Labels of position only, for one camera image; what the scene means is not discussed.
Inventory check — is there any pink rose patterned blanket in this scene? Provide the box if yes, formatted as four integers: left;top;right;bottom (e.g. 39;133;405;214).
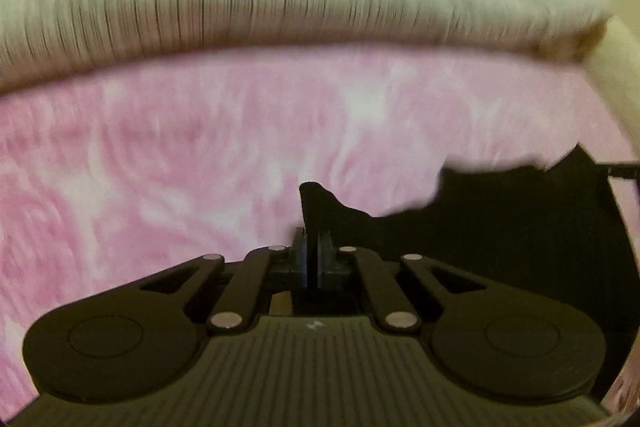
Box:
1;46;634;418

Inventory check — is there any black garment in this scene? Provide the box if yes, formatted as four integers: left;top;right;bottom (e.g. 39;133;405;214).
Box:
299;146;639;400

